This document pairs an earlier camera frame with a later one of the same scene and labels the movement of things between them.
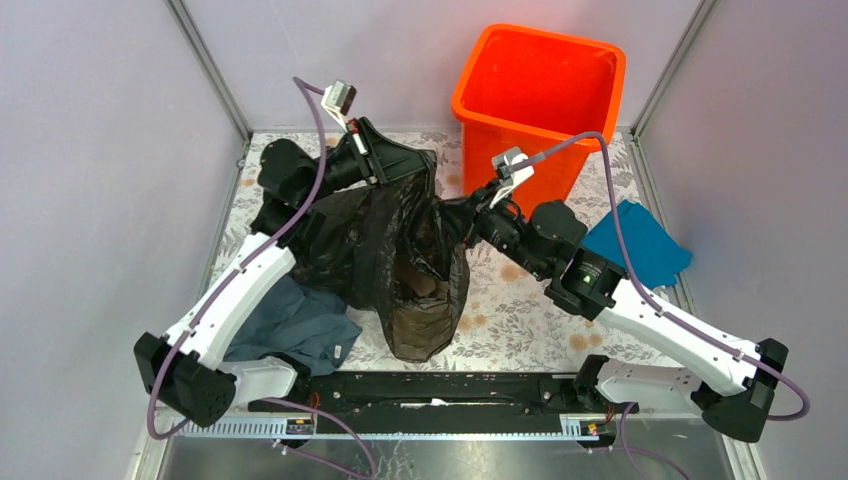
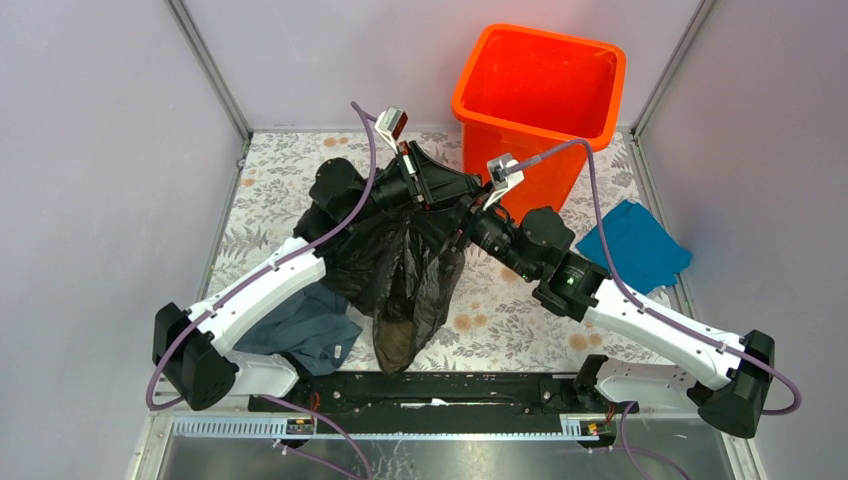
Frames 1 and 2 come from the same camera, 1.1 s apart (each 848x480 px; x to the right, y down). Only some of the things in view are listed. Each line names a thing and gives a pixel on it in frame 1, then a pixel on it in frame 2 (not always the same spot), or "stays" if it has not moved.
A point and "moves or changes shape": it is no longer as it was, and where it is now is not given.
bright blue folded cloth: [657, 256] stays
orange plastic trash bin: [530, 91] stays
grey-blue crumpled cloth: [309, 323] stays
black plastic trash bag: [397, 248] moves or changes shape
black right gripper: [479, 202] → [460, 212]
